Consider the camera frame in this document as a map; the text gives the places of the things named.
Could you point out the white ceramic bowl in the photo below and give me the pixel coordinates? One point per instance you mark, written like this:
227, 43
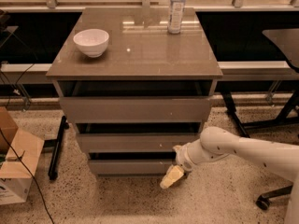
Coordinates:
92, 42

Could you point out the grey middle drawer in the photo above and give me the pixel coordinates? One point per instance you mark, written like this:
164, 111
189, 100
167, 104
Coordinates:
98, 143

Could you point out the black left table leg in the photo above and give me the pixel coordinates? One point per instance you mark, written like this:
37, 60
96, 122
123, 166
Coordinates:
57, 147

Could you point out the grey drawer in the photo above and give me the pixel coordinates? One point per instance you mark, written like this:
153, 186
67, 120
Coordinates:
126, 110
130, 167
98, 143

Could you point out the grey top drawer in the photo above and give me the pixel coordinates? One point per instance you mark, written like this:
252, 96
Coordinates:
126, 110

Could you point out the clear plastic water bottle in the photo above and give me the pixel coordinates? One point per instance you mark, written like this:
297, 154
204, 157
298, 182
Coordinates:
176, 9

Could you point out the black right table leg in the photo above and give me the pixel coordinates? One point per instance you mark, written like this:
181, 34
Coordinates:
231, 110

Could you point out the black table leg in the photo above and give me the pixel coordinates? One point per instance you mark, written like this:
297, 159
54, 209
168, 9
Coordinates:
231, 110
57, 147

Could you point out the grey drawer cabinet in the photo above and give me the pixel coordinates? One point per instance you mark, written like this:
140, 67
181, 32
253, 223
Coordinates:
142, 60

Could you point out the cardboard box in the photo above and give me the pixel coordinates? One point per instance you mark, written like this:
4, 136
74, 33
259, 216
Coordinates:
20, 152

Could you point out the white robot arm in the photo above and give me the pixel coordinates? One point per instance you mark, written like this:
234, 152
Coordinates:
215, 143

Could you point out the grey bottom drawer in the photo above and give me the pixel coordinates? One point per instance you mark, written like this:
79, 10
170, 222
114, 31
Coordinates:
130, 167

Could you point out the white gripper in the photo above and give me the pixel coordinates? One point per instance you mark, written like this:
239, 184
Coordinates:
181, 159

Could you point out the black office chair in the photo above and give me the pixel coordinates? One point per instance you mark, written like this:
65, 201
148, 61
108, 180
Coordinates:
263, 201

